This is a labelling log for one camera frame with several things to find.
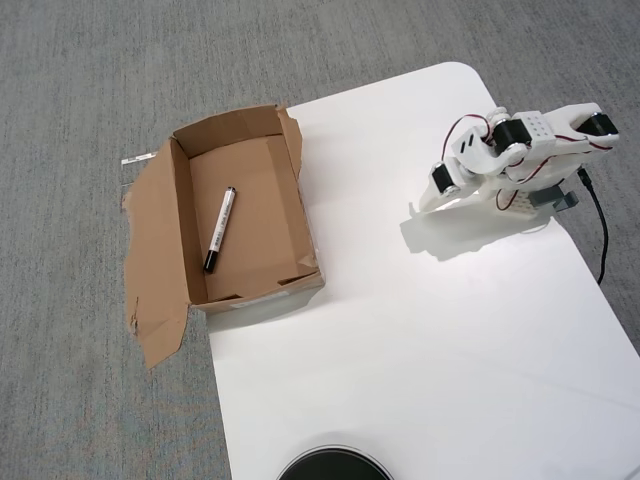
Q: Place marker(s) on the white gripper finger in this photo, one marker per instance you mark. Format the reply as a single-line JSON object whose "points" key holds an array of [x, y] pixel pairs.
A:
{"points": [[450, 199], [430, 199]]}

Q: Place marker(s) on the white marker pen black cap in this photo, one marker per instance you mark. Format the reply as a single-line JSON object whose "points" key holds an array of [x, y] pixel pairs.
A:
{"points": [[221, 227]]}

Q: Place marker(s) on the open brown cardboard box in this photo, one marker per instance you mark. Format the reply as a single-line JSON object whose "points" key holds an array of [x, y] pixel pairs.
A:
{"points": [[270, 235]]}

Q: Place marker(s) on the gray table clamp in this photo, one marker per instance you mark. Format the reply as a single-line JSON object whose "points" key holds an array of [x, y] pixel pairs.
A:
{"points": [[550, 198]]}

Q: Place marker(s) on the black round disc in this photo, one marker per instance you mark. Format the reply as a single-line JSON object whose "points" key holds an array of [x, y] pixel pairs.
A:
{"points": [[332, 465]]}

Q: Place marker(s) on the white paper strip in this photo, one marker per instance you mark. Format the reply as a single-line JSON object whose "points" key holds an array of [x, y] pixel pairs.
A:
{"points": [[137, 159]]}

